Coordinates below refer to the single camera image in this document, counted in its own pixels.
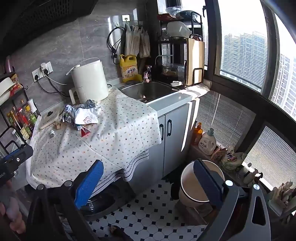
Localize silver plastic wrapper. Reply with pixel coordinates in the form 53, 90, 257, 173
61, 104, 77, 127
79, 99, 96, 109

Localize white air fryer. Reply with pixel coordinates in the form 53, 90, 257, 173
69, 58, 110, 105

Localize washing machine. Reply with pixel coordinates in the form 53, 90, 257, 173
79, 178, 137, 223

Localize colourful snack bag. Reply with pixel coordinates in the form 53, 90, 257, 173
211, 144, 248, 172

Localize cream bowl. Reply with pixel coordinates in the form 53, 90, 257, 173
0, 77, 15, 105

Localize white cloth with dark trim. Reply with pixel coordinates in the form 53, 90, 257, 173
92, 149, 150, 182

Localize metal pot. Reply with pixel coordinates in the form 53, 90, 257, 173
161, 62, 185, 78

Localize black coiled cable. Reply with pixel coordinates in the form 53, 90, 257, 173
107, 23, 126, 64

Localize white folded towel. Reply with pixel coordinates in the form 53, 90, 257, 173
185, 83, 212, 98

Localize black power cable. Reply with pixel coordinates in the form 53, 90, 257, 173
37, 77, 70, 98

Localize grey sink cabinet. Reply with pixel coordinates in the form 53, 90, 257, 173
126, 90, 199, 186

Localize white wall socket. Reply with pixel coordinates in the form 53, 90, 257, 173
32, 69, 43, 82
40, 61, 54, 75

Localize row of condiment bottles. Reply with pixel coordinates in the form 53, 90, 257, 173
7, 98, 40, 141

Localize white laundry detergent bottle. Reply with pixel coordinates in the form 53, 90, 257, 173
198, 128, 217, 156

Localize orange bottle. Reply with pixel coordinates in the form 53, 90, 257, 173
193, 122, 203, 145

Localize black spice rack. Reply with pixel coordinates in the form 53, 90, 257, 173
0, 67, 41, 163

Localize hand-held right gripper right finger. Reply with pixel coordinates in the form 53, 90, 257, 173
193, 159, 271, 241

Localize beige board with black knob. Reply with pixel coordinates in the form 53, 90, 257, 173
38, 111, 61, 130

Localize hanging plastic bags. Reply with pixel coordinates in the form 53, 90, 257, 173
125, 23, 151, 58

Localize white bowl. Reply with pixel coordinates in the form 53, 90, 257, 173
166, 21, 192, 39

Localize black dish rack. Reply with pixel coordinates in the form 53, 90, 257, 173
154, 10, 205, 90

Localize dark slipper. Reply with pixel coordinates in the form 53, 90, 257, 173
109, 226, 132, 241

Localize stainless steel sink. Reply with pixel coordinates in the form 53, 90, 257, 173
119, 81, 183, 103

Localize small figurine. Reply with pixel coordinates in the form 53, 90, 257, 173
240, 162, 264, 188
268, 181, 294, 209

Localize window blind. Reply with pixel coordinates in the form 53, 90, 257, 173
196, 91, 256, 153
243, 126, 296, 186

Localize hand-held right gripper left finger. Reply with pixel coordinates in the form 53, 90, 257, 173
26, 159, 104, 241

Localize beige trash bin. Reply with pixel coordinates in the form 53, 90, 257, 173
179, 160, 226, 217

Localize dark range hood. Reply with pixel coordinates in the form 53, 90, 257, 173
0, 0, 97, 63

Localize small pink bottle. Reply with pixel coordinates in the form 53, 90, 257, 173
143, 65, 152, 83

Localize wooden cutting board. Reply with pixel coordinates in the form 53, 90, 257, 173
186, 35, 205, 86

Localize person's left hand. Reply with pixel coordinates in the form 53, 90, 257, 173
0, 180, 26, 234

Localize white power cable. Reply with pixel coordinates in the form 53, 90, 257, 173
47, 73, 71, 86

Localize yellow dish soap bottle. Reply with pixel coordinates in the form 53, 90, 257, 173
119, 54, 142, 84

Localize floral white tablecloth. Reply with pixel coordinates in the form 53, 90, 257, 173
25, 87, 162, 189

